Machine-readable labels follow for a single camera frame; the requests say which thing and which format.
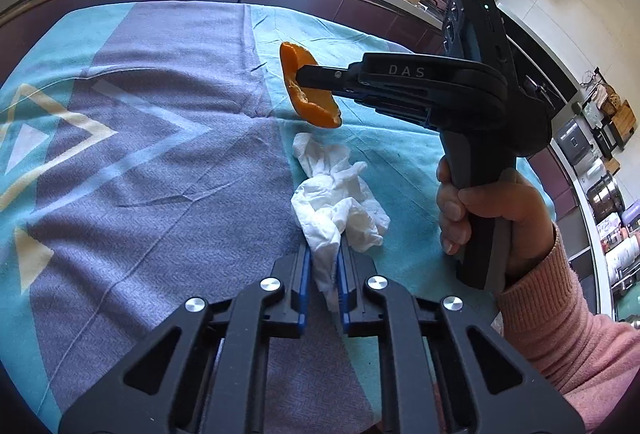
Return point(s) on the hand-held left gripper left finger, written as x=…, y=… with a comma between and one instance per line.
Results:
x=302, y=294

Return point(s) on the orange peel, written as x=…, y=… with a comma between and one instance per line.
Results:
x=310, y=106

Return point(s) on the stainless steel pot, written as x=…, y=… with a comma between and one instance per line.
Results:
x=605, y=196

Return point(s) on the person's right forearm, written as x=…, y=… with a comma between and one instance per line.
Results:
x=575, y=344

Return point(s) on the white tissue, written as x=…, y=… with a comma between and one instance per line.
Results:
x=335, y=204

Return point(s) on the teal and grey printed tablecloth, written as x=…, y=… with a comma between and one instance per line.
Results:
x=150, y=164

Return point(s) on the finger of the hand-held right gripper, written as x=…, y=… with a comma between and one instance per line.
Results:
x=325, y=75

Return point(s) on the person's right hand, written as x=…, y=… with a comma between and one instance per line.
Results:
x=520, y=224

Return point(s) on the grey box appliance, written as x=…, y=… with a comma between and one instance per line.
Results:
x=575, y=140

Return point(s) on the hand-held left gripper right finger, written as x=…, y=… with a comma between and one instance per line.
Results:
x=343, y=294

